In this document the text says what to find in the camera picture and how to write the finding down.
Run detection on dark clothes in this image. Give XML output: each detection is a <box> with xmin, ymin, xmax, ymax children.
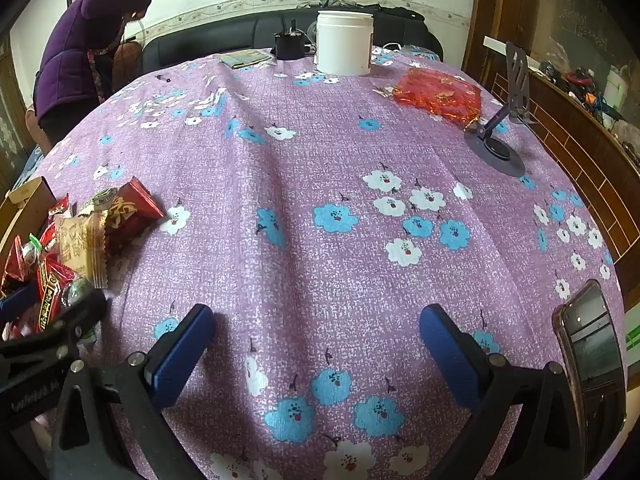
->
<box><xmin>320</xmin><ymin>0</ymin><xmax>426</xmax><ymax>23</ymax></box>

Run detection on folded notebook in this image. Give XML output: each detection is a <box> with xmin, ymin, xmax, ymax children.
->
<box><xmin>220</xmin><ymin>50</ymin><xmax>277</xmax><ymax>70</ymax></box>

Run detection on grey phone stand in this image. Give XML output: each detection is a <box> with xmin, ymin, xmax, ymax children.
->
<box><xmin>464</xmin><ymin>41</ymin><xmax>541</xmax><ymax>178</ymax></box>

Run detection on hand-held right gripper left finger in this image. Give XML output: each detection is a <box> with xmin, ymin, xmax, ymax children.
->
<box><xmin>50</xmin><ymin>304</ymin><xmax>217</xmax><ymax>480</ymax></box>

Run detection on wooden door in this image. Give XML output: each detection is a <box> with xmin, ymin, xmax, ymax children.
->
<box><xmin>462</xmin><ymin>0</ymin><xmax>551</xmax><ymax>76</ymax></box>

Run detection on wooden sideboard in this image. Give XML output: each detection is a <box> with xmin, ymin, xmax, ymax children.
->
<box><xmin>482</xmin><ymin>35</ymin><xmax>640</xmax><ymax>281</ymax></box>

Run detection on white bucket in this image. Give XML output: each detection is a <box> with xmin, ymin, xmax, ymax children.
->
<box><xmin>602</xmin><ymin>67</ymin><xmax>630</xmax><ymax>111</ymax></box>

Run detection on pile of snack packets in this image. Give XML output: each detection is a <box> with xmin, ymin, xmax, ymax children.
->
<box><xmin>0</xmin><ymin>177</ymin><xmax>168</xmax><ymax>346</ymax></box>

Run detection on blue floral blanket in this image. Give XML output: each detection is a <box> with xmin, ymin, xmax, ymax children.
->
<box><xmin>11</xmin><ymin>146</ymin><xmax>48</xmax><ymax>192</ymax></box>

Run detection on black leather sofa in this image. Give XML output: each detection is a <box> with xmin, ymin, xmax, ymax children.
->
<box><xmin>112</xmin><ymin>7</ymin><xmax>446</xmax><ymax>93</ymax></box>

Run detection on black cup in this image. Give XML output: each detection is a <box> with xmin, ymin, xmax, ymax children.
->
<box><xmin>272</xmin><ymin>19</ymin><xmax>306</xmax><ymax>61</ymax></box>

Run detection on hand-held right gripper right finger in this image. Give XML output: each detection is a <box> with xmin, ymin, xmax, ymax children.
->
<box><xmin>419</xmin><ymin>304</ymin><xmax>596</xmax><ymax>480</ymax></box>

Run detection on red plastic bag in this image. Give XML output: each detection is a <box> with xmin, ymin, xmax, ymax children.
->
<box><xmin>372</xmin><ymin>67</ymin><xmax>483</xmax><ymax>126</ymax></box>

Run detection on brown cardboard box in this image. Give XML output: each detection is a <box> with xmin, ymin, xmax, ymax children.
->
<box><xmin>0</xmin><ymin>176</ymin><xmax>58</xmax><ymax>261</ymax></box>

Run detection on purple floral tablecloth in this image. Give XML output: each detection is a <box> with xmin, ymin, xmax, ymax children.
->
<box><xmin>10</xmin><ymin>45</ymin><xmax>631</xmax><ymax>480</ymax></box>

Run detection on smartphone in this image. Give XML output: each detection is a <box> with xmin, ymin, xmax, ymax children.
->
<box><xmin>551</xmin><ymin>279</ymin><xmax>628</xmax><ymax>478</ymax></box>

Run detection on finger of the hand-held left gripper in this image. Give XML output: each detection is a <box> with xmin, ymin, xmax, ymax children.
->
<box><xmin>0</xmin><ymin>289</ymin><xmax>108</xmax><ymax>361</ymax></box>
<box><xmin>0</xmin><ymin>282</ymin><xmax>41</xmax><ymax>323</ymax></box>

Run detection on white plastic jar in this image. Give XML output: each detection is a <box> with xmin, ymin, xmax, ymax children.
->
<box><xmin>315</xmin><ymin>9</ymin><xmax>375</xmax><ymax>77</ymax></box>

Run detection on tangle of cables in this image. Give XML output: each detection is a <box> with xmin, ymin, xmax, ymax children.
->
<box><xmin>540</xmin><ymin>60</ymin><xmax>608</xmax><ymax>111</ymax></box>

